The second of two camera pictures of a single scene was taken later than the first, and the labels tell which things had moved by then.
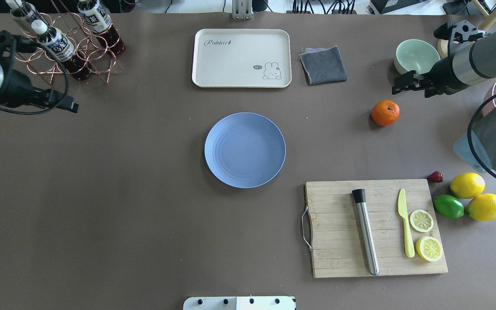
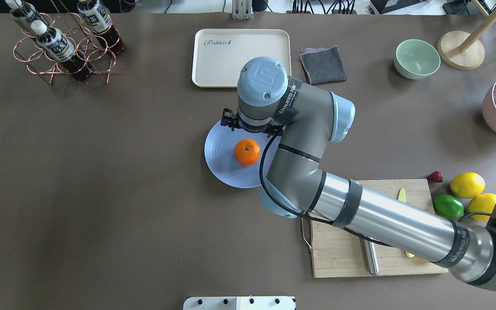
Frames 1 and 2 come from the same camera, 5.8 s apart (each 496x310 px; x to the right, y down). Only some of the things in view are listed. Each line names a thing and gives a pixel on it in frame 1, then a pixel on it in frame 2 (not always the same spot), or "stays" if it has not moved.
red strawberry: [436, 177] stays
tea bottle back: [23, 10] stays
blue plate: [245, 150] stays
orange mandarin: [385, 112] to [247, 151]
